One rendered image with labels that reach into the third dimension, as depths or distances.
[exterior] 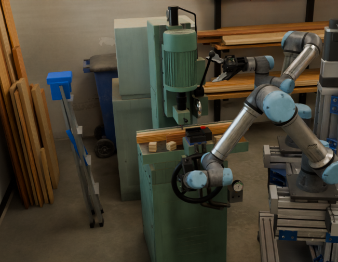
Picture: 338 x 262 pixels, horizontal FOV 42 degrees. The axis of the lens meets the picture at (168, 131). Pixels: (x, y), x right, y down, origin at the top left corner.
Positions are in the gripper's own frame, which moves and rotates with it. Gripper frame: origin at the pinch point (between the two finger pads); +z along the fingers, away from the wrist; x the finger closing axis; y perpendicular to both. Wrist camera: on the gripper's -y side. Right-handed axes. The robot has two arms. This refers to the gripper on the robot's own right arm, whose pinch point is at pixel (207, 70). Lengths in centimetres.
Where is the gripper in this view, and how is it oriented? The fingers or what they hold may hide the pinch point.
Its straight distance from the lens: 232.0
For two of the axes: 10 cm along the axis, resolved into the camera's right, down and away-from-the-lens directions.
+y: 1.1, -4.3, -9.0
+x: 1.8, 9.0, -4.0
